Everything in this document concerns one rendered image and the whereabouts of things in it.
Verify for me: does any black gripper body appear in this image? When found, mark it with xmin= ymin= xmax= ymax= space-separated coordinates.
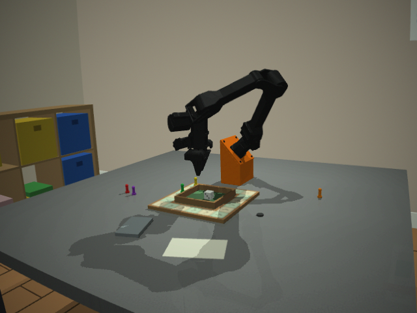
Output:
xmin=184 ymin=129 xmax=213 ymax=161

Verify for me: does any white die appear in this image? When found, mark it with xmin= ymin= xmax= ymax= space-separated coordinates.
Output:
xmin=204 ymin=190 xmax=214 ymax=200

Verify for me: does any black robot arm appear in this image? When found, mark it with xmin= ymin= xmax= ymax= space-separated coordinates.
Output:
xmin=167 ymin=68 xmax=288 ymax=158

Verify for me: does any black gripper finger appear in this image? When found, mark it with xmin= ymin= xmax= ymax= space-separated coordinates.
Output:
xmin=202 ymin=149 xmax=211 ymax=171
xmin=191 ymin=157 xmax=206 ymax=176

